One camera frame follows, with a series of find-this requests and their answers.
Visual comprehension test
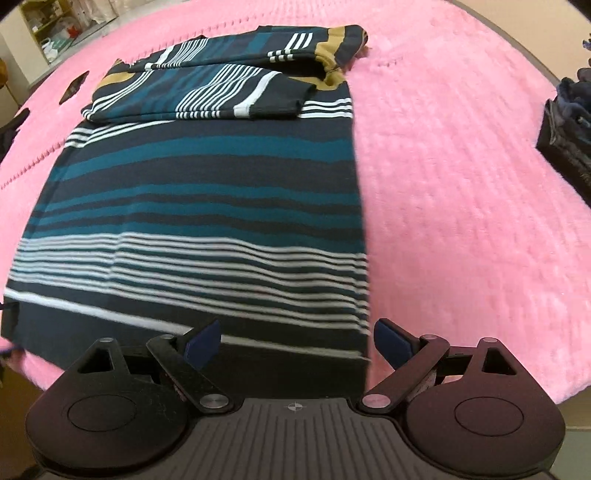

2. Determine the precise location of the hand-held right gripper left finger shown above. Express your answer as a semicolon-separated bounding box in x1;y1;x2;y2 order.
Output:
65;318;234;414

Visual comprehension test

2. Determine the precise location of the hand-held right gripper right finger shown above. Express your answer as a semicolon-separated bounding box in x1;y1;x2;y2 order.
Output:
358;318;527;414

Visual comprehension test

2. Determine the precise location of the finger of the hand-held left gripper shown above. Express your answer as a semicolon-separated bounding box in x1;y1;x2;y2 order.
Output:
0;301;21;360

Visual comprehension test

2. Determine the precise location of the striped navy teal sweater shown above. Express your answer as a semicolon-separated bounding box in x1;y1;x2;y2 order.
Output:
0;24;372;398

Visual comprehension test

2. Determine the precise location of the black garment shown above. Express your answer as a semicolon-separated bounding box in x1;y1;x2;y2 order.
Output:
0;108;29;160

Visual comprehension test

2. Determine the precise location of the pile of dark clothes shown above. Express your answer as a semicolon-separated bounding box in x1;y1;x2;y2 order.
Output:
536;67;591;206

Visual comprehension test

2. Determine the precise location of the pink fuzzy blanket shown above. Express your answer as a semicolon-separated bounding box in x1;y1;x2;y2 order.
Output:
0;0;591;403

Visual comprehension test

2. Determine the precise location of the black smartphone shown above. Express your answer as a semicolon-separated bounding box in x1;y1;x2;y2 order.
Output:
58;71;90;105

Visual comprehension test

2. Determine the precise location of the cluttered storage shelf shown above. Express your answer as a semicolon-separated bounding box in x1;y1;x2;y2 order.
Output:
18;0;117;65

